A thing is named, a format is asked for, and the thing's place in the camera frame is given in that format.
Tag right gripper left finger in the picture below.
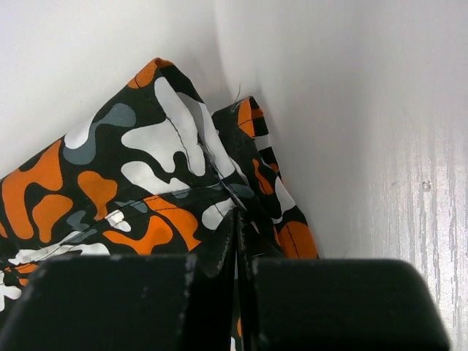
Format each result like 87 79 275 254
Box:
0 210 237 351

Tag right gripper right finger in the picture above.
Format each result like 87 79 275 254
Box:
237 214 454 351

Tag orange black camouflage shorts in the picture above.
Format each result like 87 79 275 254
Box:
1 58 317 350

